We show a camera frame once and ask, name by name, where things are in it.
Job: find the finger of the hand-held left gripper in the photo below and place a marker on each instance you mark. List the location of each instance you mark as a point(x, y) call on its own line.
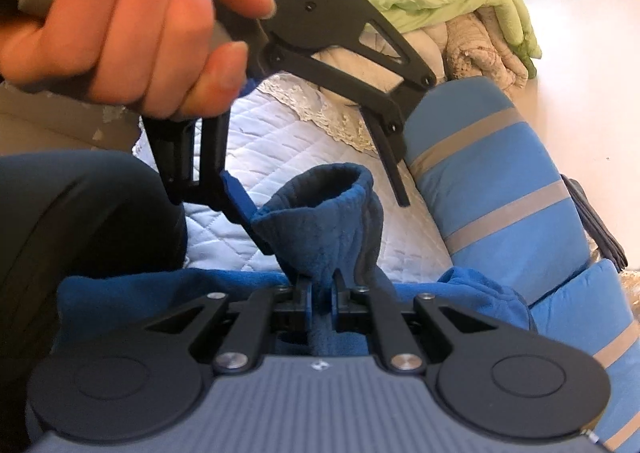
point(240, 198)
point(392, 168)

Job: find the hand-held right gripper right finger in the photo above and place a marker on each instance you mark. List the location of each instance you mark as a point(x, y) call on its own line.
point(338, 303)

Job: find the beige quilt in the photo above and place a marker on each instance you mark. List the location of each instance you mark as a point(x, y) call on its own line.
point(480, 53)

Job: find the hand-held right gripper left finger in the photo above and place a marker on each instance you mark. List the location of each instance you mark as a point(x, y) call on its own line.
point(305, 305)

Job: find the person's left hand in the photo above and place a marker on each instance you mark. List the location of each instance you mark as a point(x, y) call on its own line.
point(130, 18)

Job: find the grey folded cloth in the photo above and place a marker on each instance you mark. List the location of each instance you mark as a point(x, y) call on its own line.
point(600, 228)

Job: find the blue grey-striped cushion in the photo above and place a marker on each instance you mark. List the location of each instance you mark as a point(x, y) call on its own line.
point(590, 303)
point(490, 193)

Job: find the person's dark trousers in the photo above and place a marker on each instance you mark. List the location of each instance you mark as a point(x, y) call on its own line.
point(85, 233)

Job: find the white lace-edged cloth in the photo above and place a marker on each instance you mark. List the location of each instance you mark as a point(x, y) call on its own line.
point(325, 113)

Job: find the blue fleece jacket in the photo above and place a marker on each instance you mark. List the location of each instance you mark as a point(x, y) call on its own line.
point(320, 233)

